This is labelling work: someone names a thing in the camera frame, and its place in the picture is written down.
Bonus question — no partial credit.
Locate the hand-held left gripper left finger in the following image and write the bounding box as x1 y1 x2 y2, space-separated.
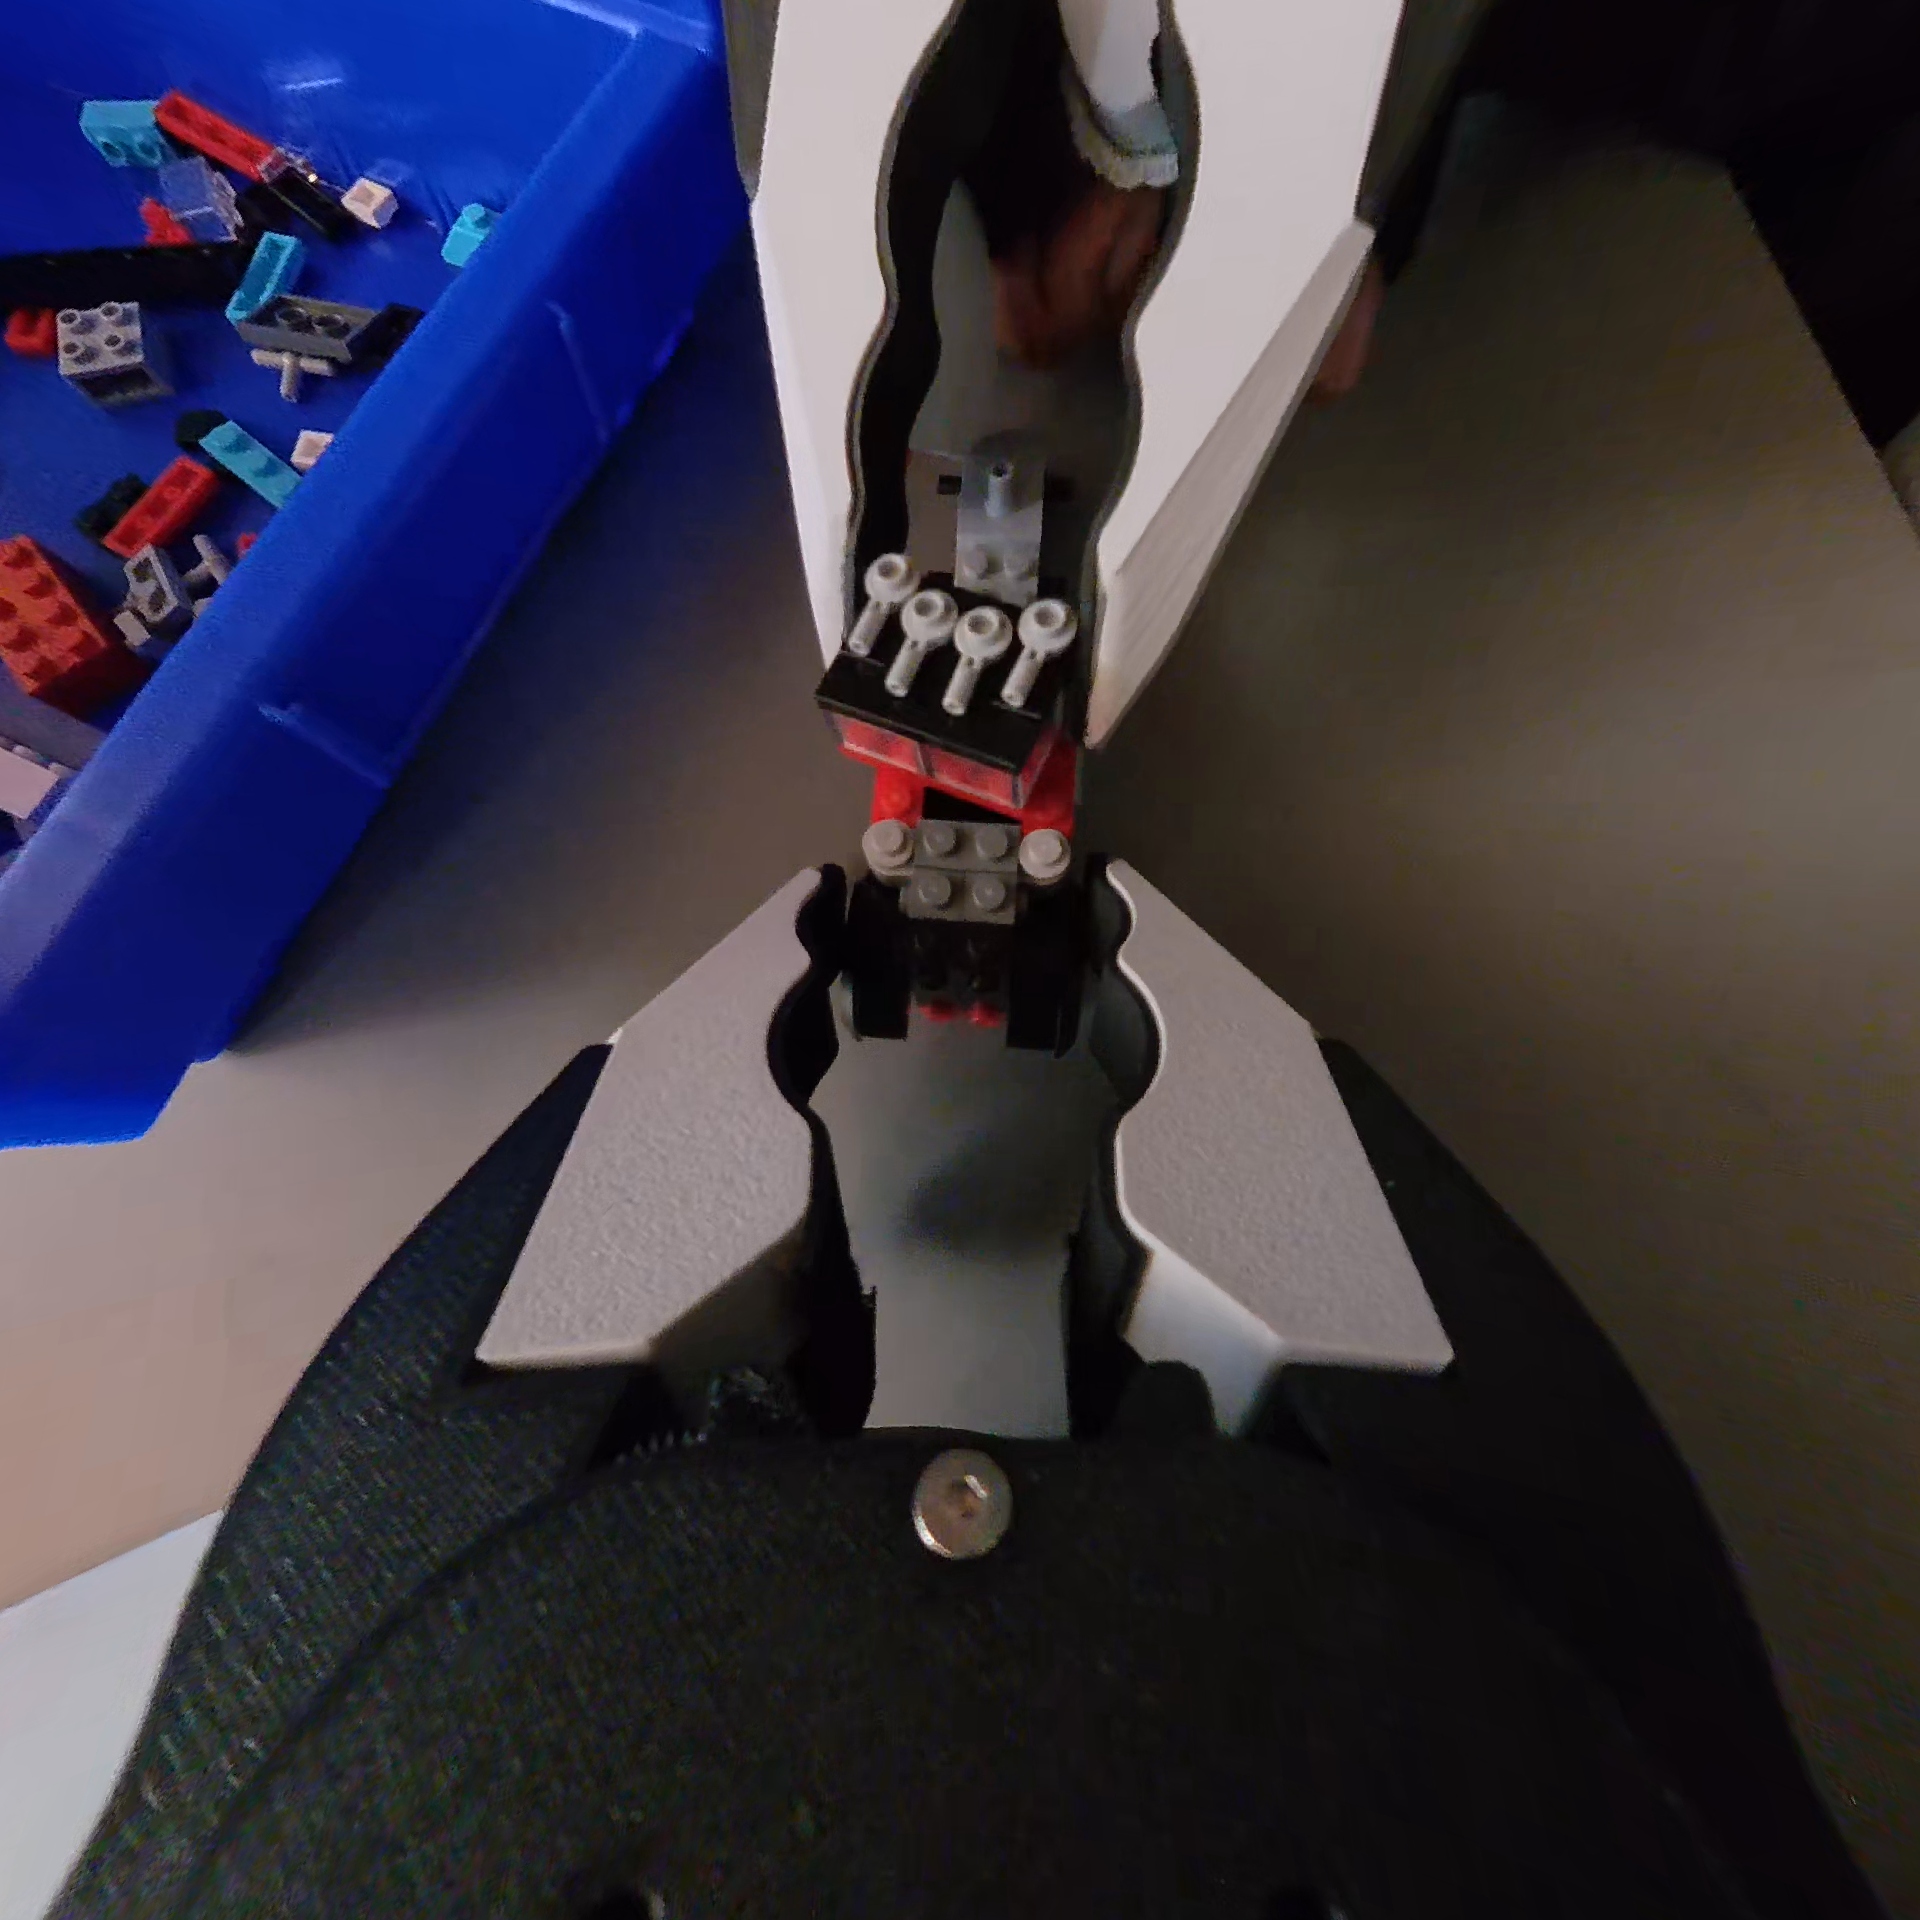
473 861 845 1379

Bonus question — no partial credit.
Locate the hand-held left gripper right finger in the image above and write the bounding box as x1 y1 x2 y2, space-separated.
1067 858 1459 1439

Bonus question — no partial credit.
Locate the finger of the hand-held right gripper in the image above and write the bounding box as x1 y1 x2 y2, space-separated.
738 0 963 674
1083 0 1407 753

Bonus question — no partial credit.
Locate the grey black brick spaceship model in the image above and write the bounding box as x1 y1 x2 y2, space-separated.
842 432 1086 1057

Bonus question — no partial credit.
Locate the small black red brick block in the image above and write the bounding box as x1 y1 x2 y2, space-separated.
814 548 1086 819

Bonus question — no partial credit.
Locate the person's right hand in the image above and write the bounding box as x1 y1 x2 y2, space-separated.
977 141 1190 375

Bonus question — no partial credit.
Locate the blue plastic bin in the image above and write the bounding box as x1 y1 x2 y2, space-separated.
0 0 753 1162

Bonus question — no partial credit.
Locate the pile of loose toy bricks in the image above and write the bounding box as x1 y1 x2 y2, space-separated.
0 88 510 848

